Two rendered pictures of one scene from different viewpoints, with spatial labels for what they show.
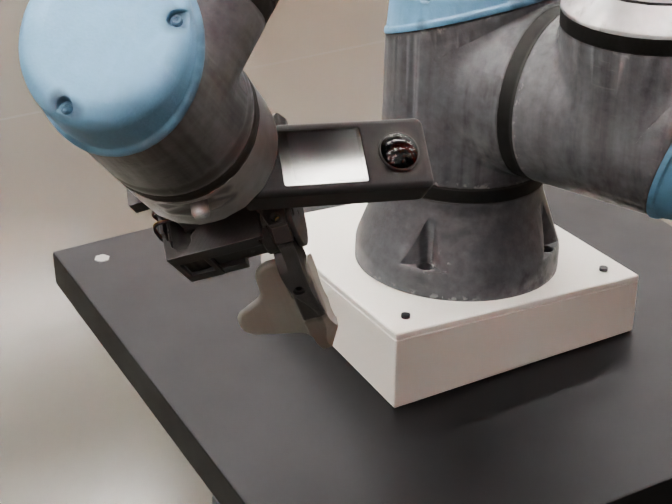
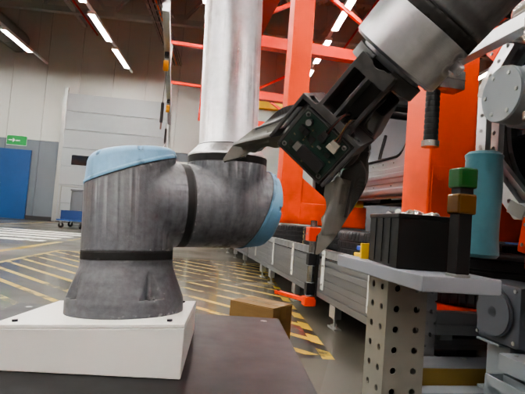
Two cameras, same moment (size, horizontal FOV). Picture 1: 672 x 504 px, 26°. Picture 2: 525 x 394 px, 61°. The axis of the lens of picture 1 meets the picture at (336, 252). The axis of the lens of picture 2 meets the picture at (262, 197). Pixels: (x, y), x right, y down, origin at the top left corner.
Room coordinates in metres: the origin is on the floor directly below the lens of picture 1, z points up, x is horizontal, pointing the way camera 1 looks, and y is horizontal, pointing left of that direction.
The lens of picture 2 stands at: (0.68, 0.49, 0.53)
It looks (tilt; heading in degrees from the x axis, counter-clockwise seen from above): 3 degrees up; 294
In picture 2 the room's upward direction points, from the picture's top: 4 degrees clockwise
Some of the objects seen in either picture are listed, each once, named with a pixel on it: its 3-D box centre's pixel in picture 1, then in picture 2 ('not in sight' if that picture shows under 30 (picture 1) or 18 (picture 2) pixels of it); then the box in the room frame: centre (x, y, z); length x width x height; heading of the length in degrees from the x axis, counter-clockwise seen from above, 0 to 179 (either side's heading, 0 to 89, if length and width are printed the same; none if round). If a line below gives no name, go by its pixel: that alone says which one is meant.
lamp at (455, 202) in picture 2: not in sight; (461, 204); (0.69, -0.46, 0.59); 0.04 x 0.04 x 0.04; 36
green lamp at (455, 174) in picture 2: not in sight; (462, 178); (0.69, -0.46, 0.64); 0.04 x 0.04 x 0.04; 36
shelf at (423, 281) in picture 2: not in sight; (404, 271); (0.80, -0.62, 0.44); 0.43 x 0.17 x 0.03; 126
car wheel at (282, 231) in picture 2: not in sight; (297, 236); (2.22, -3.85, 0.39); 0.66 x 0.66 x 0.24
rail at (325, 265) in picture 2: not in sight; (317, 266); (1.47, -2.13, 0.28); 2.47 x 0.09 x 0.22; 126
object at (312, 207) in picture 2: not in sight; (330, 203); (1.62, -2.85, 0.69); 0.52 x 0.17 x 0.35; 36
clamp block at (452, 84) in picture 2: not in sight; (444, 80); (0.74, -0.74, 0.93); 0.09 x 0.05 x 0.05; 36
